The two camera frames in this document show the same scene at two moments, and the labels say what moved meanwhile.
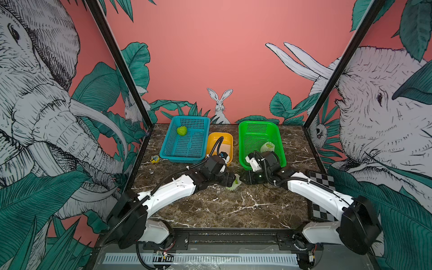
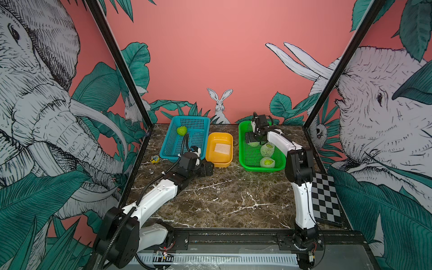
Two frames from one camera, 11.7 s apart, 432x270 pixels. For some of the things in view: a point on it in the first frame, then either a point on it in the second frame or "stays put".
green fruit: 267,147 stays put
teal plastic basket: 189,148 stays put
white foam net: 235,183 -> 254,144
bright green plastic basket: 252,134 stays put
